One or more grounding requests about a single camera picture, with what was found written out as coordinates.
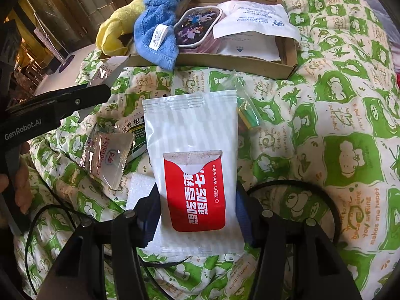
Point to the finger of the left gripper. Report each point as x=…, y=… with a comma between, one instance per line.
x=81, y=99

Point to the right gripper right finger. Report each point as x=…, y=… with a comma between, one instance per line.
x=249, y=215

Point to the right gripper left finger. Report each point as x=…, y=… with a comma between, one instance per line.
x=148, y=213

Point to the dried plum snack packet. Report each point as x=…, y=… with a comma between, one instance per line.
x=105, y=156

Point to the red white wet wipe pack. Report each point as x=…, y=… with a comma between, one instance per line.
x=191, y=141

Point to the yellow towel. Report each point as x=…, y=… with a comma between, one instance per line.
x=121, y=22

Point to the small bag green items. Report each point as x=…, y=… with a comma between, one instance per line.
x=246, y=109

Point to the blue towel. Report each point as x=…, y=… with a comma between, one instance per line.
x=153, y=33

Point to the cartoon clear pouch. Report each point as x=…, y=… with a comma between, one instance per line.
x=194, y=30

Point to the white gauze packet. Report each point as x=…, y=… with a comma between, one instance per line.
x=250, y=44
x=246, y=16

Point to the green herbal granule sachet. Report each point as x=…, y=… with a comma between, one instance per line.
x=134, y=124

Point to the person left hand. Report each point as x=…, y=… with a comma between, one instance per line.
x=19, y=180

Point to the white foam block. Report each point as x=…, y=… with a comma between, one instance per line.
x=140, y=186

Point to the purple floor mop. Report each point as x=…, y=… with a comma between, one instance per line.
x=52, y=44

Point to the green patterned quilt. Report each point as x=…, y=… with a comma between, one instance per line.
x=334, y=122

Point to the shallow cardboard box tray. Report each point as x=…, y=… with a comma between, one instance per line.
x=281, y=69

